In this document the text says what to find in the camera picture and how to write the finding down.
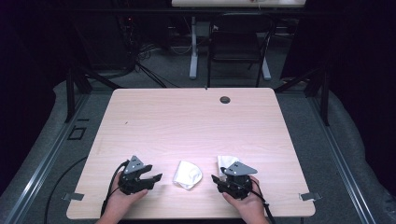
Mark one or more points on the white sock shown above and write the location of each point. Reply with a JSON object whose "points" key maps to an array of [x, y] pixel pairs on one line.
{"points": [[186, 174], [225, 161]]}

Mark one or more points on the person's left hand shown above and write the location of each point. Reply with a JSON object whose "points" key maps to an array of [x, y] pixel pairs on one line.
{"points": [[123, 202]]}

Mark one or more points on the person's right hand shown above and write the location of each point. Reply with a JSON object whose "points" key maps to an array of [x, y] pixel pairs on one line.
{"points": [[249, 205]]}

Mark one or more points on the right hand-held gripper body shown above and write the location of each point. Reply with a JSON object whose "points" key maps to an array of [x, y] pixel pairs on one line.
{"points": [[237, 183]]}

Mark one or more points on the black metal stand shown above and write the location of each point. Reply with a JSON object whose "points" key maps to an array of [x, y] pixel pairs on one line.
{"points": [[323, 93], [71, 96]]}

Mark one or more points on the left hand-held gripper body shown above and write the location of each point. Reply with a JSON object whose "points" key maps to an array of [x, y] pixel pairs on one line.
{"points": [[133, 182]]}

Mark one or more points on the aluminium floor rail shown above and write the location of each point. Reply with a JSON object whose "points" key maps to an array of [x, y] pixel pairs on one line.
{"points": [[40, 168], [342, 161]]}

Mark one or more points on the black folding chair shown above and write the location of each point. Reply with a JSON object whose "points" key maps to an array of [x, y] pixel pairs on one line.
{"points": [[238, 40]]}

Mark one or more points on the white desk with legs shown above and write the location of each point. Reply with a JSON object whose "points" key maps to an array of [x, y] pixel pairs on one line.
{"points": [[193, 46]]}

